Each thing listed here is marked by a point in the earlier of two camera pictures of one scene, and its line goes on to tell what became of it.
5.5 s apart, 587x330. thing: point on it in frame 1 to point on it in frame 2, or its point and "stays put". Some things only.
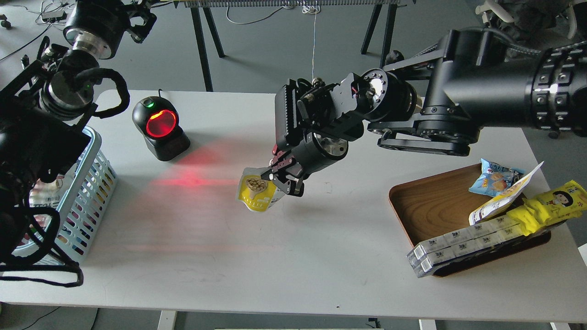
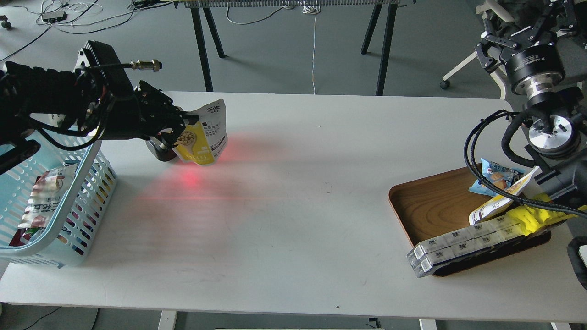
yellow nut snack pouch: [256, 194] to [202, 143]
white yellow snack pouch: [503, 201] stays put
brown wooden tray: [426, 206] stays put
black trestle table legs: [378, 4] stays put
